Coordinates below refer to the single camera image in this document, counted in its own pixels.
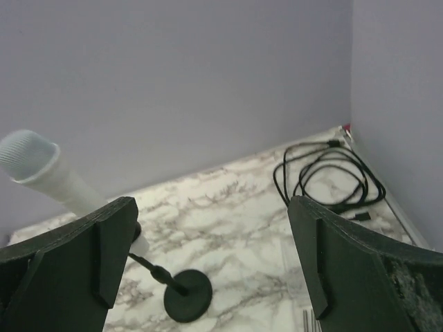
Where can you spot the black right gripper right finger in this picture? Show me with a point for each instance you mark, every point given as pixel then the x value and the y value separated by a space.
pixel 360 280

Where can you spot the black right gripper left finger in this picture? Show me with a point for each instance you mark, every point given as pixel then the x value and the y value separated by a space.
pixel 67 279

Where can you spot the black round-base mic stand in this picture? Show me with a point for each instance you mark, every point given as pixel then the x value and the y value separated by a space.
pixel 188 294

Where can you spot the white handheld microphone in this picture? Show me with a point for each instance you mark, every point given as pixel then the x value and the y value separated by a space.
pixel 33 161

